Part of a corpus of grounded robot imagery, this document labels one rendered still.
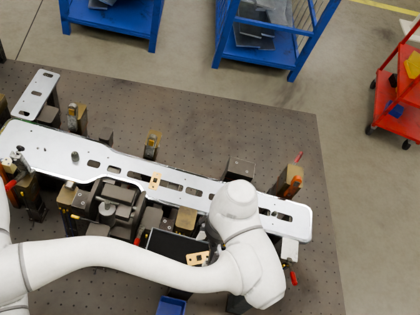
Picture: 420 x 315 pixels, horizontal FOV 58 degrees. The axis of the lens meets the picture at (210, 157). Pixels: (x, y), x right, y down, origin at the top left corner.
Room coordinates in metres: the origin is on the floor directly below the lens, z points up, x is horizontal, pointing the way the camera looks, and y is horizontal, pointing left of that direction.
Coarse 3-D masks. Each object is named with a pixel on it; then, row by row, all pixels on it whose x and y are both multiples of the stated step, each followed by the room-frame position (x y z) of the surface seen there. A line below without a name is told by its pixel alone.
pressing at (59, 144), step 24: (24, 120) 0.77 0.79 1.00; (0, 144) 0.62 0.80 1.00; (24, 144) 0.66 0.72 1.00; (48, 144) 0.71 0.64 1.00; (72, 144) 0.75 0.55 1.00; (96, 144) 0.80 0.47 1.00; (48, 168) 0.61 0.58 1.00; (72, 168) 0.65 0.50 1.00; (96, 168) 0.69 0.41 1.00; (120, 168) 0.74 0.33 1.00; (144, 168) 0.78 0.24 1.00; (168, 168) 0.83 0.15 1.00; (168, 192) 0.72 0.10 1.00; (216, 192) 0.81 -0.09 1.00; (264, 216) 0.79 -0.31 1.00
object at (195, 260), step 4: (200, 252) 0.47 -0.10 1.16; (204, 252) 0.48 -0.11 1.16; (208, 252) 0.48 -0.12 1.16; (188, 256) 0.44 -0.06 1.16; (192, 256) 0.45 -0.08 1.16; (196, 256) 0.45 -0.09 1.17; (200, 256) 0.45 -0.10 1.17; (204, 256) 0.46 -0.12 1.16; (188, 260) 0.43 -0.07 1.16; (192, 260) 0.44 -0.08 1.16; (196, 260) 0.44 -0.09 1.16; (200, 260) 0.44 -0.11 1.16; (204, 260) 0.45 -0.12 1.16; (188, 264) 0.42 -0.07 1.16; (192, 264) 0.42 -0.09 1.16
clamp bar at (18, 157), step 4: (16, 148) 0.54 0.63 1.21; (20, 148) 0.54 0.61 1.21; (24, 148) 0.55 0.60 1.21; (12, 152) 0.52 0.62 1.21; (16, 152) 0.53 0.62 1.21; (20, 152) 0.53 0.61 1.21; (12, 156) 0.51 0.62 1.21; (16, 156) 0.51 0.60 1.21; (20, 156) 0.52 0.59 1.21; (12, 160) 0.50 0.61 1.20; (16, 160) 0.50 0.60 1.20; (20, 160) 0.51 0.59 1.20; (24, 160) 0.53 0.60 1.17; (16, 164) 0.51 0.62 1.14; (20, 164) 0.52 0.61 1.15; (24, 164) 0.52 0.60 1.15; (28, 164) 0.54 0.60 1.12; (20, 168) 0.52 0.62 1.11; (24, 168) 0.52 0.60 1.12; (28, 168) 0.53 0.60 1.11; (28, 172) 0.53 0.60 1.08
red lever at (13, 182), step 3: (24, 171) 0.53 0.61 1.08; (21, 174) 0.51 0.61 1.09; (24, 174) 0.51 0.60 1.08; (15, 177) 0.48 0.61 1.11; (18, 177) 0.49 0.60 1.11; (21, 177) 0.49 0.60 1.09; (12, 180) 0.46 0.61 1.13; (15, 180) 0.47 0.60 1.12; (18, 180) 0.48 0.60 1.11; (9, 183) 0.44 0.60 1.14; (12, 183) 0.45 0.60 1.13; (15, 183) 0.46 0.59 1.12; (6, 186) 0.42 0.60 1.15; (9, 186) 0.43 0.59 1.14; (12, 186) 0.44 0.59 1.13; (6, 189) 0.42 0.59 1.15; (9, 189) 0.42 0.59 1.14
